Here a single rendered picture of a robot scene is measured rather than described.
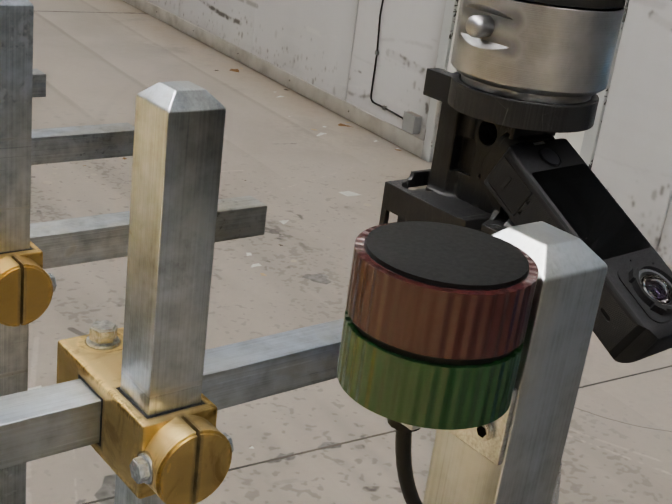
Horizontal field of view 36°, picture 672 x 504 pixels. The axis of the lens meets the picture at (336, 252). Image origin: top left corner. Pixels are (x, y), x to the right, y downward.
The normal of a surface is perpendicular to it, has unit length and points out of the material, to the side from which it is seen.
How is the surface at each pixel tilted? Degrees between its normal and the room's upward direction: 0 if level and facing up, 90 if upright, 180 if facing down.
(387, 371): 90
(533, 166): 30
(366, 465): 0
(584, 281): 90
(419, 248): 0
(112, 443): 90
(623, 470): 0
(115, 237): 90
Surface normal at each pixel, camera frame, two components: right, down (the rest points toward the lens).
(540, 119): 0.06, 0.38
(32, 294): 0.61, 0.37
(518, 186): -0.78, 0.16
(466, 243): 0.12, -0.92
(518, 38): -0.41, 0.30
